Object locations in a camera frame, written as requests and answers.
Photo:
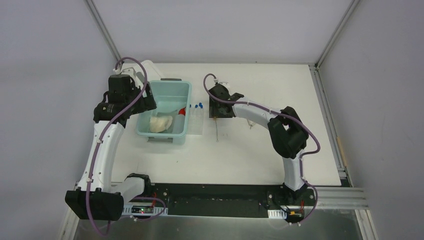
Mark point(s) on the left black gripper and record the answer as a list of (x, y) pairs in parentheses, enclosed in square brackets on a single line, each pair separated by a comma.
[(148, 102)]

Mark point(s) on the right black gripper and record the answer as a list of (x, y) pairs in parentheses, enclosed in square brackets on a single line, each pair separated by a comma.
[(218, 111)]

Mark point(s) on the tan test tube brush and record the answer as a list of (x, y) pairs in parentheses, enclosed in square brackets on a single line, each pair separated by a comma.
[(216, 128)]

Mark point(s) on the red cap wash bottle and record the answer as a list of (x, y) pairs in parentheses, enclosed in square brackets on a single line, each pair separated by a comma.
[(179, 121)]

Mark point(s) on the beige sponge block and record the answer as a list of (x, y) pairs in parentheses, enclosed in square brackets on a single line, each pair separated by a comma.
[(158, 124)]

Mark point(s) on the teal storage bin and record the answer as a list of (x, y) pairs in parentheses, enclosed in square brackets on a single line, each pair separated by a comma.
[(167, 93)]

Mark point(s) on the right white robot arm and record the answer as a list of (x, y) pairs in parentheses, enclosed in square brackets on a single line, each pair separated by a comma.
[(287, 133)]

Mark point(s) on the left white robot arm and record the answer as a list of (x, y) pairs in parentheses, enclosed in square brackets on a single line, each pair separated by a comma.
[(94, 197)]

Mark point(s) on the clear test tube rack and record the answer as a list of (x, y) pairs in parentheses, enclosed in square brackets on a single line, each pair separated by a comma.
[(195, 121)]

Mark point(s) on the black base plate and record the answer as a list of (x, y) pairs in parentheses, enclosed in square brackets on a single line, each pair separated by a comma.
[(223, 200)]

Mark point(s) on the white slotted cable duct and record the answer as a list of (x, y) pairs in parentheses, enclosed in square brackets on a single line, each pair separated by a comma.
[(143, 210)]

